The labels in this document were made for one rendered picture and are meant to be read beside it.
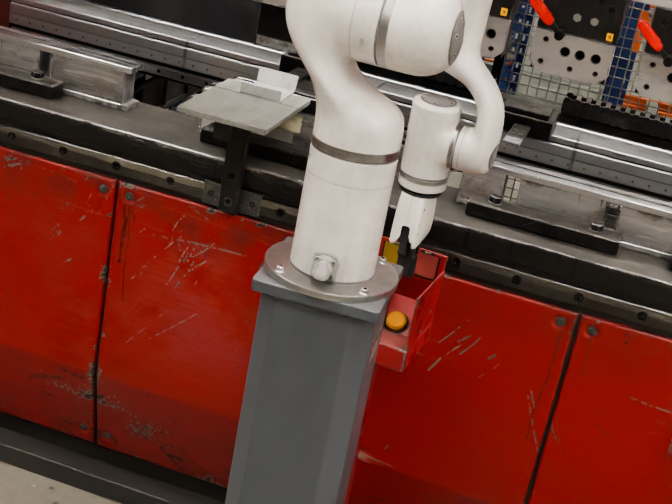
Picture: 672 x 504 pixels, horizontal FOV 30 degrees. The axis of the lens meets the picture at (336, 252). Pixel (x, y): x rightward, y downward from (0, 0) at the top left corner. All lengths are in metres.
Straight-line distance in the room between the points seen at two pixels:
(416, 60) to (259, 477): 0.65
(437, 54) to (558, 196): 0.94
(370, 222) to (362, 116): 0.15
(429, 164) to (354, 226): 0.47
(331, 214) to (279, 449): 0.36
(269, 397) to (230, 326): 0.86
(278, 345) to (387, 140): 0.32
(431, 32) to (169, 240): 1.16
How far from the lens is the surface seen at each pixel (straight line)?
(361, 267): 1.70
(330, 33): 1.61
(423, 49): 1.58
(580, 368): 2.46
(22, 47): 2.80
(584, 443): 2.53
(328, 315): 1.69
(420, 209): 2.15
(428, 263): 2.34
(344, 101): 1.63
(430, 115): 2.09
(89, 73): 2.73
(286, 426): 1.78
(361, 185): 1.65
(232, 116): 2.36
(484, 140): 2.08
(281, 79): 2.60
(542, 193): 2.48
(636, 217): 2.48
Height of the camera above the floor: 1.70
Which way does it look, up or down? 23 degrees down
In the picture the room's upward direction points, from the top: 11 degrees clockwise
